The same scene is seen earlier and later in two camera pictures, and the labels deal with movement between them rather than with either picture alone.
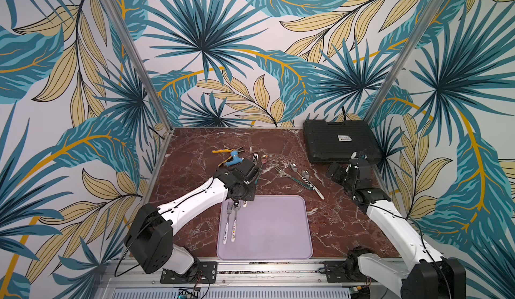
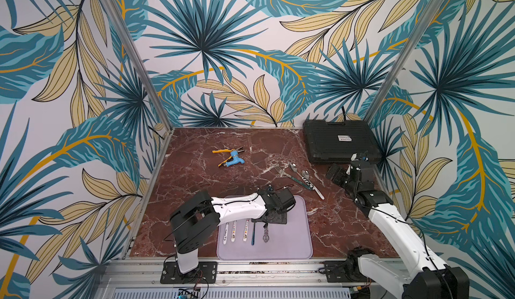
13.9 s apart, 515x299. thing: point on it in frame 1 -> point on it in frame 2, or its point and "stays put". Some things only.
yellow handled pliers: [239, 149] stays put
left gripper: [251, 196] -> [281, 218]
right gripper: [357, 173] stays put
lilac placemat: [268, 228] stays put
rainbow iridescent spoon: [263, 159] -> [253, 238]
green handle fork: [283, 173] stays put
